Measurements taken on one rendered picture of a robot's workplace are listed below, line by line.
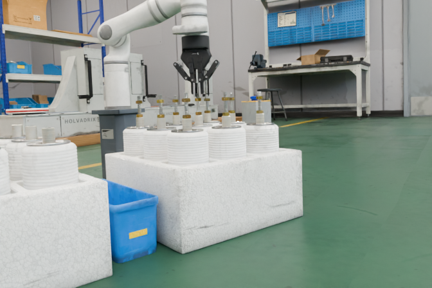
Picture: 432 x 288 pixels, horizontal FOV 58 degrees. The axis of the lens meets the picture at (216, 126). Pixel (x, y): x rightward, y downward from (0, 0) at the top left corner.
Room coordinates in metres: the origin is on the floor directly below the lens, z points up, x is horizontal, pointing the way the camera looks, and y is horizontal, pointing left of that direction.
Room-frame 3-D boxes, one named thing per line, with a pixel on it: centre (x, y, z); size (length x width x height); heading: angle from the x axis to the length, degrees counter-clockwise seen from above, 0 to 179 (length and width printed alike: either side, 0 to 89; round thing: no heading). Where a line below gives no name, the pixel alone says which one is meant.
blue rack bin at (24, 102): (5.68, 2.90, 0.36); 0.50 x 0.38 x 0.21; 60
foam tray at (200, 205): (1.07, 0.05, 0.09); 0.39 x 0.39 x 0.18; 38
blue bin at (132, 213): (0.91, 0.26, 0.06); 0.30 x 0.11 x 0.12; 40
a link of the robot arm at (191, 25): (1.06, 0.05, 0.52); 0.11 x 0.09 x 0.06; 170
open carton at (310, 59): (5.77, -1.45, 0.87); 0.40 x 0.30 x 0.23; 45
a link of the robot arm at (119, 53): (1.52, 0.37, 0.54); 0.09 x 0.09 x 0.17; 71
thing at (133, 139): (1.09, 0.21, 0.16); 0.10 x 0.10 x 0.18
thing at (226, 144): (0.98, -0.03, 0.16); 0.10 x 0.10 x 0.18
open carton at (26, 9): (5.85, 2.86, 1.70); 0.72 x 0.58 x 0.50; 152
